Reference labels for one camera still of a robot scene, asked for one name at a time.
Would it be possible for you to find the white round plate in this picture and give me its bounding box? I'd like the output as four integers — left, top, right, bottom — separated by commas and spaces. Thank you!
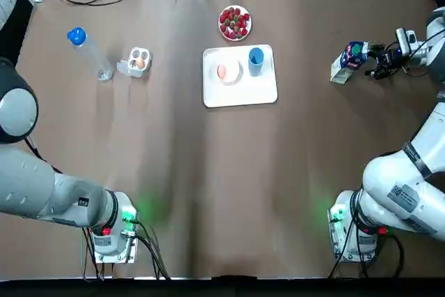
218, 4, 254, 42

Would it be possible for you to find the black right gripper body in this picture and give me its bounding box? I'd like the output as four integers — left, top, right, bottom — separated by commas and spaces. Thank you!
380, 48, 406, 74

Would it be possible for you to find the clear bottle with blue cap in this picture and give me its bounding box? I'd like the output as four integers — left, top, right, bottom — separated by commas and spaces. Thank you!
66, 26, 115, 83

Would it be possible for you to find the clear plastic egg carton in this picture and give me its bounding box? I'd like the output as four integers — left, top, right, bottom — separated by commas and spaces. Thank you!
115, 46, 154, 79

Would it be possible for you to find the pink plastic bowl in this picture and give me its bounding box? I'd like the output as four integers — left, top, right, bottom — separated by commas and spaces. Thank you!
211, 58, 243, 86

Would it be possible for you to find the blue plastic cup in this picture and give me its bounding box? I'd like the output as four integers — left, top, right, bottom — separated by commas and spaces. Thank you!
248, 47, 266, 77

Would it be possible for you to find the blue white milk carton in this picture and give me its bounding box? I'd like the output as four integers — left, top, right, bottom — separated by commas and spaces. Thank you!
330, 40, 370, 85

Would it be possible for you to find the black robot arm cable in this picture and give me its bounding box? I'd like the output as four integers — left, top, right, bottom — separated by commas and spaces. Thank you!
326, 191, 407, 280
81, 218, 172, 281

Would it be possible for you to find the white rectangular tray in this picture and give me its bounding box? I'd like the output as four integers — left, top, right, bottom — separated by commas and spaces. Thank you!
202, 44, 280, 109

